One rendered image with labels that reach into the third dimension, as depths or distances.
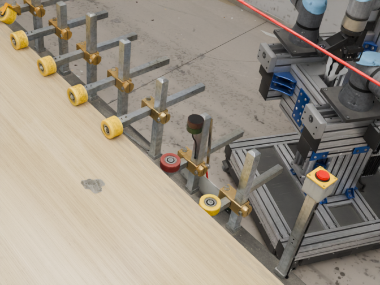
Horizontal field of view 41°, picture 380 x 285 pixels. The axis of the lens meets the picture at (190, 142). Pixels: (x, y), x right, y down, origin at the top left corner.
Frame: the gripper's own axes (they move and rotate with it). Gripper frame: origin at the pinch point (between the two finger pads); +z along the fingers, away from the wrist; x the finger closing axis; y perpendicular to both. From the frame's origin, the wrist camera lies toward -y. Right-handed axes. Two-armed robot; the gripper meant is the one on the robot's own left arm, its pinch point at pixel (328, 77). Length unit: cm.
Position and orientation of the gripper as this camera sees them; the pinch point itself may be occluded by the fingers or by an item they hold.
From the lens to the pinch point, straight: 189.3
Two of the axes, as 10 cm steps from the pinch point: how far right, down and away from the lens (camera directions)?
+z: -1.2, 7.3, 6.7
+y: 9.4, -1.2, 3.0
